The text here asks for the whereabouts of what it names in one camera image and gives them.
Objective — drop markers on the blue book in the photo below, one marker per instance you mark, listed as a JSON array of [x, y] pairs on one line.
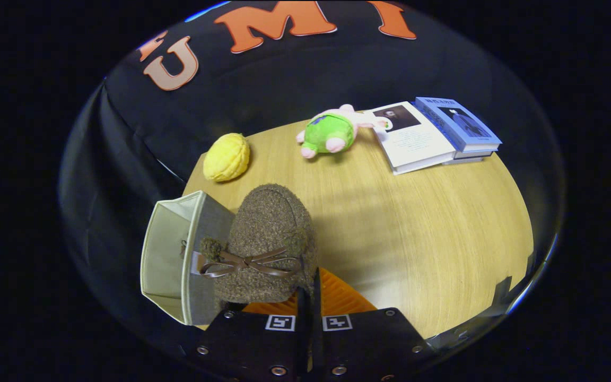
[[454, 124]]

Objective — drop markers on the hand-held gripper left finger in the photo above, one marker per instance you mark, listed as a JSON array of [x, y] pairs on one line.
[[302, 345]]

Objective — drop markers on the beige fabric storage box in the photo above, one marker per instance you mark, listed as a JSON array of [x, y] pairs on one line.
[[167, 254]]

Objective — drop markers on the green and pink plush toy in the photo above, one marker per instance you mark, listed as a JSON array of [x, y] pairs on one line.
[[329, 132]]

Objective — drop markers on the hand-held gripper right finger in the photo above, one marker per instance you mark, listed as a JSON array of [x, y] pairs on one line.
[[316, 345]]

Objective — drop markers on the white book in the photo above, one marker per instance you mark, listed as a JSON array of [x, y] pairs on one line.
[[417, 143]]

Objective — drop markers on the yellow plush bun toy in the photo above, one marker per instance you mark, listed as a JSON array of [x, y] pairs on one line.
[[226, 158]]

